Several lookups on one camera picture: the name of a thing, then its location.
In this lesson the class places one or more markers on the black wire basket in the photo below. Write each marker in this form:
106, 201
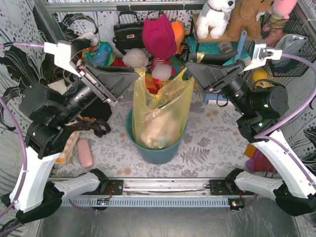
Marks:
290, 67

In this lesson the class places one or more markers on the orange checked towel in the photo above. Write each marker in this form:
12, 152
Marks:
67, 152

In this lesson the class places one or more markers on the teal folded cloth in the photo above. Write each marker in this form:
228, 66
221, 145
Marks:
214, 48

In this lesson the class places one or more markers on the crumpled white paper trash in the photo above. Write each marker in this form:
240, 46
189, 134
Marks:
161, 131

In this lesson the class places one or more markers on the silver foil pouch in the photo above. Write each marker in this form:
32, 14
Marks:
288, 43

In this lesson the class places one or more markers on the yellow translucent trash bag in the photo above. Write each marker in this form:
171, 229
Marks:
175, 96

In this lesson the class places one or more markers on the colourful printed cloth bag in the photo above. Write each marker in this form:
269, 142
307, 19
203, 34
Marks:
101, 54

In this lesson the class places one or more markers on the white plush dog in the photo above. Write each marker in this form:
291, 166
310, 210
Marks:
213, 18

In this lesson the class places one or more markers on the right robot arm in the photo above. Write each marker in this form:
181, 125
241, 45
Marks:
262, 114

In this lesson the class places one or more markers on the pink glasses case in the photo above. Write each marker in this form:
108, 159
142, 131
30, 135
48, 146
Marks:
85, 154

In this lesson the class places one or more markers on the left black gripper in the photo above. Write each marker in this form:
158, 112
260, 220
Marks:
94, 84

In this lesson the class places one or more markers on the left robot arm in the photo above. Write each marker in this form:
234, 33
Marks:
34, 196

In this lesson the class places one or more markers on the metal base rail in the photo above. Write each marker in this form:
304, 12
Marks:
162, 192

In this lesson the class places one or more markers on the brown plush bear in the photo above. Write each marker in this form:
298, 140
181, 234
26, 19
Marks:
244, 17

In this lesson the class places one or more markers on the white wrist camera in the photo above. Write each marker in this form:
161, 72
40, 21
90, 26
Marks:
62, 55
259, 53

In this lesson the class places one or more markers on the blue floor sweeper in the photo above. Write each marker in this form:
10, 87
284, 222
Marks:
214, 96

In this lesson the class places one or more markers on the red folded cloth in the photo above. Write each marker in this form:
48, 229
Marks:
118, 62

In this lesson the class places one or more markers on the orange plush toy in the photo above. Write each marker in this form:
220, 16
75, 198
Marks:
179, 32

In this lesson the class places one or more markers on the magenta fabric bag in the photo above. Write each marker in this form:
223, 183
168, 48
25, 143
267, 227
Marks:
158, 37

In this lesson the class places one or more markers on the cream plush sheep toy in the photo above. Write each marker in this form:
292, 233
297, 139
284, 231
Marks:
135, 58

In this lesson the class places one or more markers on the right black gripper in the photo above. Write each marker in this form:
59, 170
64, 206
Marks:
227, 79

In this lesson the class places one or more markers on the teal plastic trash bin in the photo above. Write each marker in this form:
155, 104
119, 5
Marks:
156, 157

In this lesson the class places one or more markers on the wooden metal shelf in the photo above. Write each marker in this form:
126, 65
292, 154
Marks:
224, 38

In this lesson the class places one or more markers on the black leather handbag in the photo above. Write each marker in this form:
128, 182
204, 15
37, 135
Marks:
128, 36

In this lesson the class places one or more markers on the cream canvas tote bag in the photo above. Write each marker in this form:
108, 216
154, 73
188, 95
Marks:
58, 86

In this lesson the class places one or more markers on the pink plush toy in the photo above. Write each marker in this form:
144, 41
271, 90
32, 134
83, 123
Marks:
279, 13

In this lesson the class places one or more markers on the yellow plush duck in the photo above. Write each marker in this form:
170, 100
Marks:
259, 74

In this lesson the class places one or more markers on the rainbow striped folded cloth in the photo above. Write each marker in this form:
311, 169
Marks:
154, 87

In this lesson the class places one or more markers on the brown patterned bag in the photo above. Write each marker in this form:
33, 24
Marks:
99, 126

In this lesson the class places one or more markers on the pink plush doll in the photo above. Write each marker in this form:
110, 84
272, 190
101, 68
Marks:
161, 70

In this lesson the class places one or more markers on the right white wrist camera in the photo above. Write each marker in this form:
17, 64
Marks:
259, 53

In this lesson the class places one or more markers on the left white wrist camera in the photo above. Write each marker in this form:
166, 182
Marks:
62, 55

